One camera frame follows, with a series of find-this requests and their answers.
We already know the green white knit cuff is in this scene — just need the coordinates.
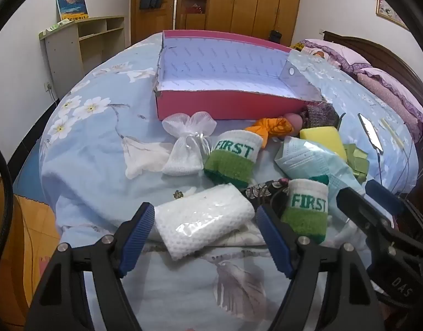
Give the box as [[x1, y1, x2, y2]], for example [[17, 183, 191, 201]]
[[280, 174, 331, 245], [203, 129, 264, 185]]

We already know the dark patterned fabric pouch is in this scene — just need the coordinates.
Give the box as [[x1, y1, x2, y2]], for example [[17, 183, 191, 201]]
[[241, 178, 291, 211]]

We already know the orange knit cloth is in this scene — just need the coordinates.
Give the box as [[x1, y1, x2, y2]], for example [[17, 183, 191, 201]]
[[244, 116, 295, 149]]

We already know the white towel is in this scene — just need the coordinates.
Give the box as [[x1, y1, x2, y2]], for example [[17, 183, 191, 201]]
[[153, 183, 256, 261]]

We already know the white mesh drawstring pouch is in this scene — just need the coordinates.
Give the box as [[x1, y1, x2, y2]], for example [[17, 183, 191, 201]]
[[161, 111, 217, 176]]

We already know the green white book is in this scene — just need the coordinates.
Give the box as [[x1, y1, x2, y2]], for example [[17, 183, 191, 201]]
[[42, 20, 74, 33]]

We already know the purple ruffled pillow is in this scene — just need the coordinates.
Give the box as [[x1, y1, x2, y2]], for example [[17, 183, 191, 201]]
[[301, 39, 372, 73], [356, 67, 423, 142]]

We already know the wooden wardrobe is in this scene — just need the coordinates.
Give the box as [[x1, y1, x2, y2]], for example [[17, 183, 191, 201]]
[[130, 0, 303, 45]]

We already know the pink makeup puff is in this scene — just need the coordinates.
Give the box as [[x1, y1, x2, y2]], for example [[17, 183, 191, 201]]
[[284, 112, 305, 135]]

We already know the black cable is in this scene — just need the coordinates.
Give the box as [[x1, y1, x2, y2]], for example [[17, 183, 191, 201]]
[[0, 140, 14, 283]]

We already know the green ribbon bow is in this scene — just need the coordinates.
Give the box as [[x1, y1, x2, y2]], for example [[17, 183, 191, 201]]
[[339, 114, 370, 183]]

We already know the light blue face mask pack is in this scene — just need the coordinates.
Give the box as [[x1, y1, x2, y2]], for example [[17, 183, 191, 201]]
[[274, 136, 365, 212]]

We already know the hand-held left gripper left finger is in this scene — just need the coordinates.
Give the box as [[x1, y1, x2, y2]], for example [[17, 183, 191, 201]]
[[25, 202, 155, 331]]

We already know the white shelf desk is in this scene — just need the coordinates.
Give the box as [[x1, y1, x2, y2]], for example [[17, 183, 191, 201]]
[[39, 15, 126, 100]]

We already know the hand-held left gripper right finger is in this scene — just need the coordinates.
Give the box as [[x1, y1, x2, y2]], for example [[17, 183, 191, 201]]
[[255, 204, 384, 331]]

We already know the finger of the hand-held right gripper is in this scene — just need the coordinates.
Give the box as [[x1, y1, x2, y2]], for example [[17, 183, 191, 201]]
[[365, 179, 408, 214], [336, 187, 393, 238]]

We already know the pink cardboard box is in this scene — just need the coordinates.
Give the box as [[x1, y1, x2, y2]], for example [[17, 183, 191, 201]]
[[153, 30, 331, 121]]

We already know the blue yellow painting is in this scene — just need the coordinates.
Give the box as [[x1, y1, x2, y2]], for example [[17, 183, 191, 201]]
[[56, 0, 90, 21]]

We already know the smartphone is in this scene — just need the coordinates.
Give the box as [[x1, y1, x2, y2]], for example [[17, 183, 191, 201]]
[[357, 113, 385, 154]]

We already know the yellow sponge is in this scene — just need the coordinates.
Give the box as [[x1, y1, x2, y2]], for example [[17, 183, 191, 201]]
[[299, 126, 348, 162]]

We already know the dark wooden headboard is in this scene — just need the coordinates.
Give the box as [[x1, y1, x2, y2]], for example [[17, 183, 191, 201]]
[[323, 30, 423, 111]]

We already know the framed wall picture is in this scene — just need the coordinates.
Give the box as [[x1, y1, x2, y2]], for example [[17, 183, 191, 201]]
[[376, 0, 410, 31]]

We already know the purple knit cloth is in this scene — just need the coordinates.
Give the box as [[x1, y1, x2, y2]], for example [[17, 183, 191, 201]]
[[299, 103, 339, 130]]

